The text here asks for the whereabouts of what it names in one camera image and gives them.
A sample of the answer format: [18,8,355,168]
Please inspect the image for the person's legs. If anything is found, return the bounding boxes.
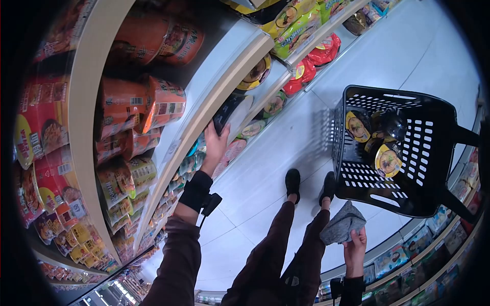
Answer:
[221,168,337,306]

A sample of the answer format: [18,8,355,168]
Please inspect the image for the black plastic shopping basket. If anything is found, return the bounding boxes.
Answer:
[331,84,481,225]

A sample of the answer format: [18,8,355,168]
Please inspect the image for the person's left hand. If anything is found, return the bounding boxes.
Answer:
[200,120,231,177]

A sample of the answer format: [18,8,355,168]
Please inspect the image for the person's right fingers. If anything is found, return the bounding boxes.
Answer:
[351,227,368,247]

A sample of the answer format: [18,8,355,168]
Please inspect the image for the yellow lid noodle bowl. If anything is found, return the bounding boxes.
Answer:
[374,143,403,179]
[345,110,371,143]

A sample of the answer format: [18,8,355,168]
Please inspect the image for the person's right hand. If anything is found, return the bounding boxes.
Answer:
[342,227,368,279]

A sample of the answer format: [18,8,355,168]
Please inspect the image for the black wrist band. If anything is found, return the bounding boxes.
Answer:
[330,275,365,306]
[178,170,223,218]

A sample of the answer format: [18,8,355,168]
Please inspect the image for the black glossy noodle bowl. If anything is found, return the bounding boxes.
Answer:
[377,109,409,142]

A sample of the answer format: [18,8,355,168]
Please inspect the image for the grey cloth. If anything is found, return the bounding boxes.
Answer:
[320,200,367,246]

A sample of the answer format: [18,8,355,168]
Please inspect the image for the black noodle bowl white lid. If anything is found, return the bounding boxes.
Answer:
[212,94,254,143]

